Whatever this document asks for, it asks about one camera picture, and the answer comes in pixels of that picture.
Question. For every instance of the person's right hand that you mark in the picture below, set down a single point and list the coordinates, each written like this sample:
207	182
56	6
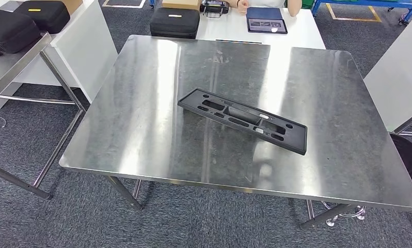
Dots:
243	7

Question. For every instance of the black round stool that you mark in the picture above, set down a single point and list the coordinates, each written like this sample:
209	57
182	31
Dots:
411	164

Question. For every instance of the green crate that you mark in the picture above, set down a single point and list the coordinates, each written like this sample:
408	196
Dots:
308	3

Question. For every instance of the tablet in blue folio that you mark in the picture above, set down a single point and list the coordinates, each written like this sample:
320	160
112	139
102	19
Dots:
264	13

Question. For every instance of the black handheld controller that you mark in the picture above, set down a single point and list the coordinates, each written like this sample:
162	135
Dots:
214	7

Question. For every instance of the stainless steel side table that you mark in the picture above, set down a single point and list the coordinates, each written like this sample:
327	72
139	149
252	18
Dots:
4	68

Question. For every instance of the stainless steel workbench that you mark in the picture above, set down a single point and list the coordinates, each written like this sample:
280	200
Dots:
141	119

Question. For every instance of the black license plate holder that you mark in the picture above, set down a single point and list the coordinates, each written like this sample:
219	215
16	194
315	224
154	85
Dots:
295	137

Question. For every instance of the person's left forearm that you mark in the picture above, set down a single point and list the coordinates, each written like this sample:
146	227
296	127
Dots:
294	7

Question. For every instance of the chrome stool base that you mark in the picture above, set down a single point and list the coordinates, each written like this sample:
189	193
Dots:
349	215

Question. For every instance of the steel table leg frame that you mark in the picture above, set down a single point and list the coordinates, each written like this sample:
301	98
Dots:
409	123

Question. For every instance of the black zippered case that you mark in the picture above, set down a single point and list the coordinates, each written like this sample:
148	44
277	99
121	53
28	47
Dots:
11	32
45	17
175	25

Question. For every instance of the cardboard box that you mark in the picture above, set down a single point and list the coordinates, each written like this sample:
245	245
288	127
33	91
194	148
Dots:
182	3
72	5

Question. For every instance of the white desk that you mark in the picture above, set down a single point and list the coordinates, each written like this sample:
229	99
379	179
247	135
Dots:
226	30
83	51
401	75

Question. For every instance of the person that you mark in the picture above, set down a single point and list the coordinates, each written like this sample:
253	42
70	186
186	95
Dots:
267	2

